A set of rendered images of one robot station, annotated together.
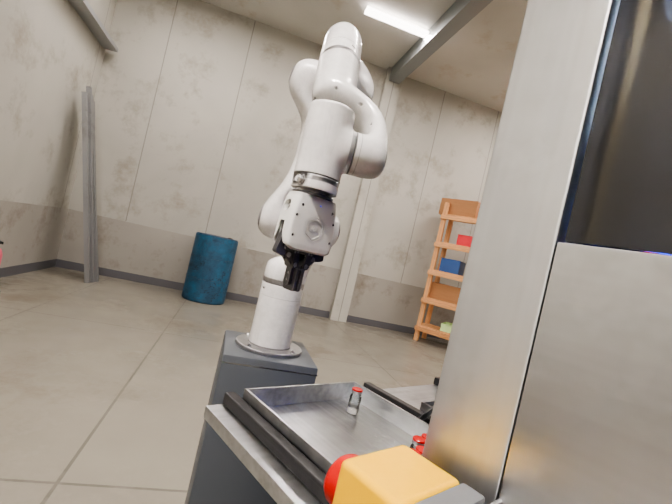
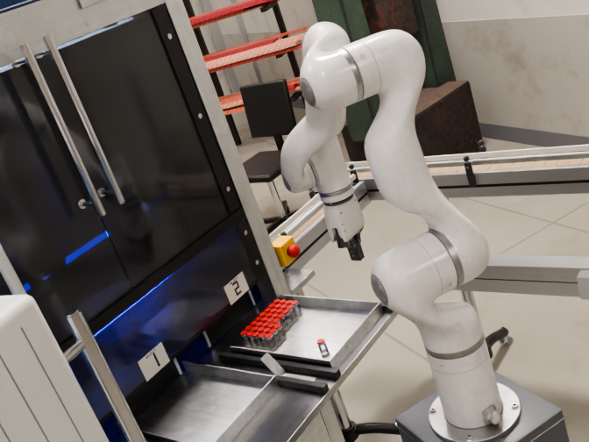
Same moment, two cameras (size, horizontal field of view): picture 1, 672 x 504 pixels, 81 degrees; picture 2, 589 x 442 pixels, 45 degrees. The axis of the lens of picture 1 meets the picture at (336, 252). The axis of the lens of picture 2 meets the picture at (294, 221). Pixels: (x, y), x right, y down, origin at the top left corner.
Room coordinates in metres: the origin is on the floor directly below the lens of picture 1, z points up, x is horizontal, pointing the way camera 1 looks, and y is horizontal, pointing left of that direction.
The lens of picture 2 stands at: (2.31, -0.21, 1.87)
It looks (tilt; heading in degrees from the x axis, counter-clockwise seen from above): 21 degrees down; 175
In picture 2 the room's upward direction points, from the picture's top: 19 degrees counter-clockwise
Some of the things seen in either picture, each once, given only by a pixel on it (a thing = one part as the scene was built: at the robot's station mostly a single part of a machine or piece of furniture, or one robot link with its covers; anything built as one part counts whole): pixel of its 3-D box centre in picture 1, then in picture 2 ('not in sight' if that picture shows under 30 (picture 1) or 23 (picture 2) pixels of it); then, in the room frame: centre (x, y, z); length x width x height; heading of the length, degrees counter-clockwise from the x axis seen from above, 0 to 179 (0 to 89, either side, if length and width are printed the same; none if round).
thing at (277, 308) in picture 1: (275, 315); (464, 378); (1.13, 0.13, 0.95); 0.19 x 0.19 x 0.18
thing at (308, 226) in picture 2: not in sight; (303, 227); (-0.03, 0.04, 0.92); 0.69 x 0.15 x 0.16; 132
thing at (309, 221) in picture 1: (306, 220); (344, 214); (0.70, 0.06, 1.21); 0.10 x 0.07 x 0.11; 131
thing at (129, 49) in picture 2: not in sight; (147, 143); (0.50, -0.32, 1.51); 0.43 x 0.01 x 0.59; 132
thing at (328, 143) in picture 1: (327, 143); (324, 161); (0.70, 0.06, 1.36); 0.09 x 0.08 x 0.13; 98
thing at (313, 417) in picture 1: (368, 439); (306, 330); (0.61, -0.12, 0.90); 0.34 x 0.26 x 0.04; 41
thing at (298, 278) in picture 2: not in sight; (287, 281); (0.23, -0.10, 0.87); 0.14 x 0.13 x 0.02; 42
